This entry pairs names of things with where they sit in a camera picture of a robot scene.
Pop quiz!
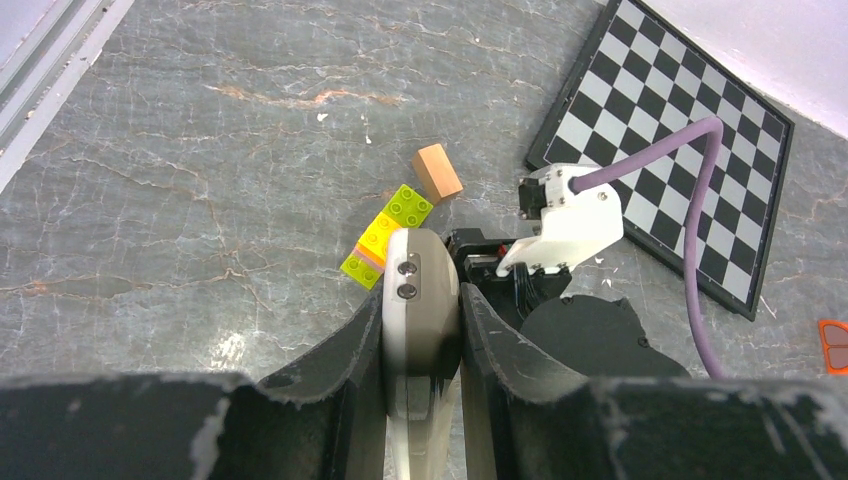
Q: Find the beige remote control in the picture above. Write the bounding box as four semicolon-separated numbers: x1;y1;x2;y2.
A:
381;228;462;479

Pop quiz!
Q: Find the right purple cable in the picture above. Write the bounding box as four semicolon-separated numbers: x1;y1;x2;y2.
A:
570;116;730;380

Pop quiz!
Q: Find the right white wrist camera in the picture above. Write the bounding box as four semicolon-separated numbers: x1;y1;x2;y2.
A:
496;163;624;277

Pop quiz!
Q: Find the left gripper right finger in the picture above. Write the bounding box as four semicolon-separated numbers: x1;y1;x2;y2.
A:
461;283;597;479

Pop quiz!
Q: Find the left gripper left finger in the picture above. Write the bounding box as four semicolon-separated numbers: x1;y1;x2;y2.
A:
259;292;386;479

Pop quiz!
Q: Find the small wooden block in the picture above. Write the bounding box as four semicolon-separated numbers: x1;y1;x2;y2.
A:
412;143;463;205

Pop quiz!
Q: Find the orange tape roll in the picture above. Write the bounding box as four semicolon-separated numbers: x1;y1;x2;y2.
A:
818;319;847;375

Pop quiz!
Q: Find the black white chessboard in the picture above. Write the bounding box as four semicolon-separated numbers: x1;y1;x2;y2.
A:
525;0;796;323

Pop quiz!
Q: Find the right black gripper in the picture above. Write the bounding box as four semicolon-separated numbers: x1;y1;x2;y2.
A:
447;227;690;380

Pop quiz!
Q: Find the yellow green lego stack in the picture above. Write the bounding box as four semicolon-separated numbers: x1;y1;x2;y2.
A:
340;184;434;290

